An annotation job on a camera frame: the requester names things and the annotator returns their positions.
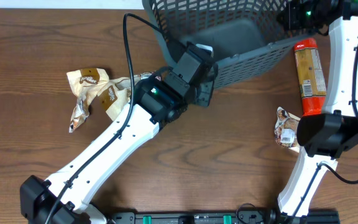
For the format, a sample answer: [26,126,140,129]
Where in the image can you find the grey plastic lattice basket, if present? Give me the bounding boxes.
[142,0,313,88]

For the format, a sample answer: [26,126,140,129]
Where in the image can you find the orange cracker sleeve package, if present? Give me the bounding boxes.
[293,38,326,116]

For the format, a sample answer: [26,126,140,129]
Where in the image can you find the beige cookie bag with barcode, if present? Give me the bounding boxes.
[274,107,300,153]

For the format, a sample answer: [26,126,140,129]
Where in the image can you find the beige PanBee snack bag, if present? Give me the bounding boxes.
[67,68,109,133]

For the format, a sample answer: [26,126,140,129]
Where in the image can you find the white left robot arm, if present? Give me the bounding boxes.
[20,43,218,224]

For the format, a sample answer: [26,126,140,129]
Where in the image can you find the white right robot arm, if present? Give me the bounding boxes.
[275,0,358,223]

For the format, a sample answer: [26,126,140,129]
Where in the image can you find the black mounting rail base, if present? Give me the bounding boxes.
[108,209,341,224]

